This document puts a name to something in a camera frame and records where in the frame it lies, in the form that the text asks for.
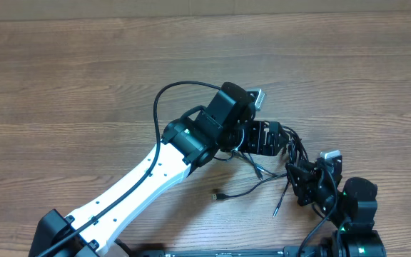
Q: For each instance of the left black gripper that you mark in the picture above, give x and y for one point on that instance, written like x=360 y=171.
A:
x=258 y=145

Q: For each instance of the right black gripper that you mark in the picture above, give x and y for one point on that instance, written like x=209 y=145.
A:
x=307 y=183

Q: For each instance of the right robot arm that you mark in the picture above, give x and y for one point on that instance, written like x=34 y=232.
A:
x=346 y=227

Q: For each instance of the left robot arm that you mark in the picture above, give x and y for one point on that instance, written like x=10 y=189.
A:
x=226 y=124

